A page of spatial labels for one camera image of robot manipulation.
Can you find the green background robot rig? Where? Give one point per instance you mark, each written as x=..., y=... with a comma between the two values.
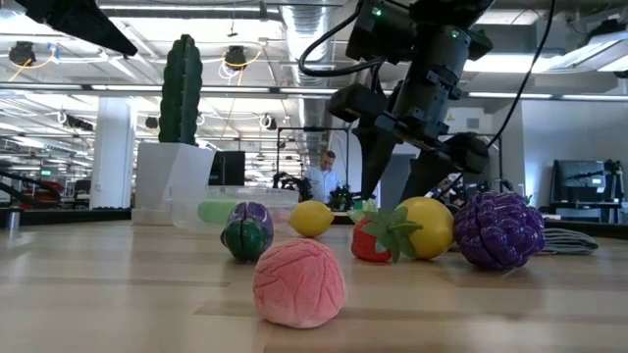
x=341, y=198

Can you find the green artificial cactus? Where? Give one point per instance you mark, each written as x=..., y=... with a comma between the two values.
x=180, y=88

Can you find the black metal frame rig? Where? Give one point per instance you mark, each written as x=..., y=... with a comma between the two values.
x=314, y=129
x=500, y=166

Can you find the black monitor on desk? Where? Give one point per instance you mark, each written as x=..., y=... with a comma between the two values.
x=579, y=179

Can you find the black ceiling-mounted device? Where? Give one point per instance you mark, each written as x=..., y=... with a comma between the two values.
x=236, y=58
x=22, y=53

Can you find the black table border rail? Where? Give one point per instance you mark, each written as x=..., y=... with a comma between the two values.
x=73, y=216

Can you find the clear plastic tupperware container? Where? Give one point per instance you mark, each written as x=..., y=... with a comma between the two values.
x=186, y=216

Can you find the white building column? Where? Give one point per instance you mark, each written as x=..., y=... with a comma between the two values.
x=113, y=152

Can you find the grey door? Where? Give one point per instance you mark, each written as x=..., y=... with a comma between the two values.
x=395, y=188

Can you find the red toy strawberry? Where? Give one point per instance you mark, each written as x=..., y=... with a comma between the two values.
x=365, y=245

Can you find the black background robot arm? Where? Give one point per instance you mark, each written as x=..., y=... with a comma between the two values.
x=294, y=184

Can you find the purple toy eggplant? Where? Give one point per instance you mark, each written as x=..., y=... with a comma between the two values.
x=245, y=235

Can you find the black computer monitor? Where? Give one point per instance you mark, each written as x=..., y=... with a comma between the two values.
x=230, y=169

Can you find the white angular planter pot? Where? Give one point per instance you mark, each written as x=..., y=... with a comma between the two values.
x=162, y=181

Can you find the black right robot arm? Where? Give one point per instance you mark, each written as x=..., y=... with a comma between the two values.
x=441, y=15

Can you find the yellow toy lemon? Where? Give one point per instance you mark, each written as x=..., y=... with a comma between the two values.
x=434, y=230
x=310, y=219

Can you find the silver ventilation duct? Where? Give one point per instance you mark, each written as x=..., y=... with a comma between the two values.
x=306, y=44

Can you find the green toy lime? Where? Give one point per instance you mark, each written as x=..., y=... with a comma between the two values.
x=216, y=212

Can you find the purple toy grape bunch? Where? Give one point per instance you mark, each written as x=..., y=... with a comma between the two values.
x=498, y=230

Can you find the small metal post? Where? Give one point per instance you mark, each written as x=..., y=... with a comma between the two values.
x=13, y=220

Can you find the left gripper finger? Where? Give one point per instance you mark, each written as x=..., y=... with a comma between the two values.
x=83, y=19

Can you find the folded grey cloth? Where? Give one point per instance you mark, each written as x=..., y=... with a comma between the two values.
x=569, y=241

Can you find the person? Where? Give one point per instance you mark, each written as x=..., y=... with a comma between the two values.
x=321, y=184

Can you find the pink fuzzy toy ball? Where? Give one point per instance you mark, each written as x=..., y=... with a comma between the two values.
x=299, y=284

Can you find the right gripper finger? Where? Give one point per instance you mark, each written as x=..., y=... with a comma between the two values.
x=427, y=176
x=375, y=157

